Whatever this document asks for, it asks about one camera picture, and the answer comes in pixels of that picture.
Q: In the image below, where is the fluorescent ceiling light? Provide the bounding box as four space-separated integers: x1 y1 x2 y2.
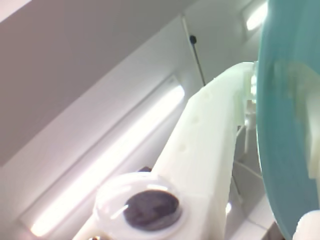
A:
241 2 270 32
19 74 186 238

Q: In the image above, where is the black-tipped thin pole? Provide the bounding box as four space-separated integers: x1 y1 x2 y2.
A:
188 34 207 87

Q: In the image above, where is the light blue deep plate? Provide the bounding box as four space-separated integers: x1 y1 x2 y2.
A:
256 0 320 240

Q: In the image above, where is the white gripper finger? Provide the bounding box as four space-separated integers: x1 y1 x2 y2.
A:
149 61 261 240
292 209 320 240

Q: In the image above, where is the plastic googly eye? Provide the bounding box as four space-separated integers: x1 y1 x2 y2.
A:
93 172 185 238

